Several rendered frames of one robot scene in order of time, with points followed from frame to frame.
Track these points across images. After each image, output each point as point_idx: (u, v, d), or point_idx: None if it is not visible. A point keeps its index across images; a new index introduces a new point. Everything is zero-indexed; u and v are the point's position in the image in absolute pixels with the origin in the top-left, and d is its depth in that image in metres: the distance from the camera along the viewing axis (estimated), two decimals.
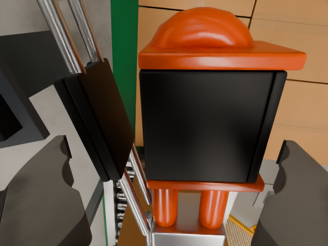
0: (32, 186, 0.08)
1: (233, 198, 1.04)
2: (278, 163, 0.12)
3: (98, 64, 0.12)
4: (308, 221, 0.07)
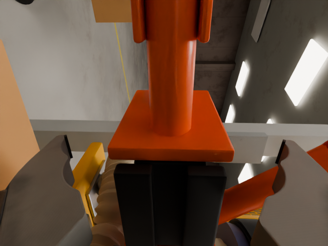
0: (32, 186, 0.08)
1: None
2: (277, 163, 0.12)
3: None
4: (307, 221, 0.07)
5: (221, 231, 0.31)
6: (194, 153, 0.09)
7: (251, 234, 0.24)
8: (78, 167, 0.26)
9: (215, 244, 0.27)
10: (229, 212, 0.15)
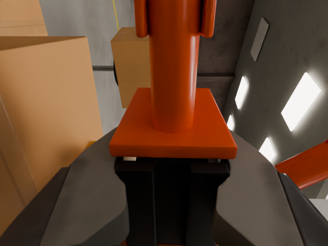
0: (89, 169, 0.09)
1: None
2: None
3: None
4: (254, 199, 0.07)
5: None
6: (197, 149, 0.09)
7: None
8: None
9: None
10: None
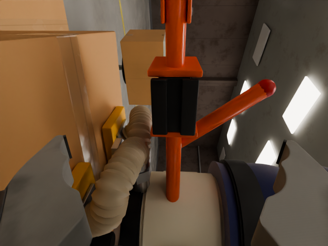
0: (32, 186, 0.08)
1: None
2: (278, 163, 0.12)
3: None
4: (308, 221, 0.07)
5: (210, 171, 0.43)
6: (185, 71, 0.21)
7: (228, 162, 0.36)
8: (110, 118, 0.38)
9: (204, 173, 0.39)
10: (207, 124, 0.27)
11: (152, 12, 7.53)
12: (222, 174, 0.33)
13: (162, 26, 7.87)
